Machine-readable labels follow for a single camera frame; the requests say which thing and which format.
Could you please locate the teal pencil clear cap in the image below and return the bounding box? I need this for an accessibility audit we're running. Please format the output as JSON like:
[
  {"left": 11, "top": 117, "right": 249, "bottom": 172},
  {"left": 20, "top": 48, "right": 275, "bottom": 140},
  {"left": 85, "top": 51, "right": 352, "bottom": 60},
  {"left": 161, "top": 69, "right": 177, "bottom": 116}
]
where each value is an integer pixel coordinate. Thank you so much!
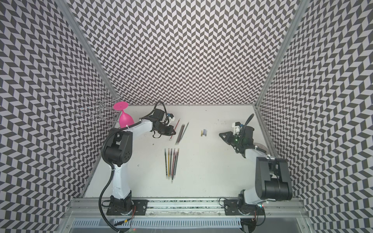
[{"left": 176, "top": 124, "right": 186, "bottom": 145}]

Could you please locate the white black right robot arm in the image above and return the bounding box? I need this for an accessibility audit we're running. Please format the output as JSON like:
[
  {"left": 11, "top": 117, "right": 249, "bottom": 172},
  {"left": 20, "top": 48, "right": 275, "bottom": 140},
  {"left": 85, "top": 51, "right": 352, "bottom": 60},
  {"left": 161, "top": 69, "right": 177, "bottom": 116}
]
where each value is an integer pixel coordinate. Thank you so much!
[{"left": 219, "top": 114, "right": 293, "bottom": 215}]

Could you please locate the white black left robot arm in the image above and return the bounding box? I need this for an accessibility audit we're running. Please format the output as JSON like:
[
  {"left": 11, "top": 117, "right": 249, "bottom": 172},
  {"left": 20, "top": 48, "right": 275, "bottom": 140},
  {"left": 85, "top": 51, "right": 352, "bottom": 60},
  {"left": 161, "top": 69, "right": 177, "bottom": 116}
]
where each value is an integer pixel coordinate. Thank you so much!
[{"left": 99, "top": 101, "right": 176, "bottom": 216}]

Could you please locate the black pencil purple cap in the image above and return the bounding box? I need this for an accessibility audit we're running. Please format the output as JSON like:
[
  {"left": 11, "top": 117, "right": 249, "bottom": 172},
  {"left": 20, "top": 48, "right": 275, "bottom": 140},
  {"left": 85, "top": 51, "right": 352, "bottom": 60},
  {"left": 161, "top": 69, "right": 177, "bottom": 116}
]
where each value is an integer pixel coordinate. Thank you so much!
[{"left": 170, "top": 148, "right": 173, "bottom": 179}]

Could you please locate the clear pink glass dish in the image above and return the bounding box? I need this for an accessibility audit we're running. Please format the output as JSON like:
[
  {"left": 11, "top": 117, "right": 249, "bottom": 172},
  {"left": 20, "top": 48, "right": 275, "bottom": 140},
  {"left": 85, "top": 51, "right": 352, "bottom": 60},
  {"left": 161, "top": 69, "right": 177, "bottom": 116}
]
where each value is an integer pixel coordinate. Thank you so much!
[{"left": 255, "top": 143, "right": 269, "bottom": 152}]

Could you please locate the dark blue pencil purple cap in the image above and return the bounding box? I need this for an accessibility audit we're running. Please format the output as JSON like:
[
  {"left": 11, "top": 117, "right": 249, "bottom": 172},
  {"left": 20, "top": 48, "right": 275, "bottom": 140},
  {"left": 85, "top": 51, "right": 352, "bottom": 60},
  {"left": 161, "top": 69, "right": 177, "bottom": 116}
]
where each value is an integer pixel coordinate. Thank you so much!
[{"left": 172, "top": 149, "right": 178, "bottom": 178}]

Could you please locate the pink plastic wine glass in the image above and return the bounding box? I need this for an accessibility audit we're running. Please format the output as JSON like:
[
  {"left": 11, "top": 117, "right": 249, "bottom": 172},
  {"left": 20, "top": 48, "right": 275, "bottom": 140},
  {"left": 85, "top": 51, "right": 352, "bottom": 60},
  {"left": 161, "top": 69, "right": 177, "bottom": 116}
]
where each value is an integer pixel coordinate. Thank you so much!
[{"left": 113, "top": 102, "right": 135, "bottom": 128}]

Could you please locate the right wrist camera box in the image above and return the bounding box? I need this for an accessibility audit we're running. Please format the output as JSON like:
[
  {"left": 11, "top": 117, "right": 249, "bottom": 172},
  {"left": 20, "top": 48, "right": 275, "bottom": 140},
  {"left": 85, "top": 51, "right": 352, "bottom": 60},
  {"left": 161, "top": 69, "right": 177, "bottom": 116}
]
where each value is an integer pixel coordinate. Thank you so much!
[{"left": 232, "top": 122, "right": 243, "bottom": 132}]

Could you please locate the wire glass rack stand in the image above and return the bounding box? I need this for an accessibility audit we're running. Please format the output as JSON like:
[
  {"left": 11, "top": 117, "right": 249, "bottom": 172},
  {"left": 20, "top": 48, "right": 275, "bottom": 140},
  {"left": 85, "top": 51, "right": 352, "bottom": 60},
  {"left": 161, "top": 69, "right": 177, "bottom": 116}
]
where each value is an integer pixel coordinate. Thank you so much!
[{"left": 72, "top": 89, "right": 122, "bottom": 126}]

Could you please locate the aluminium corner post right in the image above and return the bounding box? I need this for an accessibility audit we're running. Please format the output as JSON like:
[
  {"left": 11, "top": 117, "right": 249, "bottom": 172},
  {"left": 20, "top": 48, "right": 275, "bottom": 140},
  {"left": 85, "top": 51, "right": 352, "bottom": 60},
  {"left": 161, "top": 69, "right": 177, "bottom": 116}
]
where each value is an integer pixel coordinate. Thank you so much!
[{"left": 254, "top": 0, "right": 309, "bottom": 108}]

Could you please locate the aluminium corner post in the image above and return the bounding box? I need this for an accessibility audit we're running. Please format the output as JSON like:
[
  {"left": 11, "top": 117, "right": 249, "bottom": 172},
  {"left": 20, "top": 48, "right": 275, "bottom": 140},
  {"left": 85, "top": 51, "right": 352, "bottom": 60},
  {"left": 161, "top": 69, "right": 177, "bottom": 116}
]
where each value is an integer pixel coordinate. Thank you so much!
[
  {"left": 54, "top": 0, "right": 118, "bottom": 97},
  {"left": 254, "top": 0, "right": 309, "bottom": 108}
]

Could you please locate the aluminium corner post left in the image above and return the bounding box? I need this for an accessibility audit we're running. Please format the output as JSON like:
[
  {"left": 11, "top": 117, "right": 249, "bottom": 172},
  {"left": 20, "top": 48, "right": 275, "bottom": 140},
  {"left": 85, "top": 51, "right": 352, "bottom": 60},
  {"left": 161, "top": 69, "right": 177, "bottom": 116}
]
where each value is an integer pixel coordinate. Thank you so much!
[{"left": 54, "top": 0, "right": 118, "bottom": 97}]

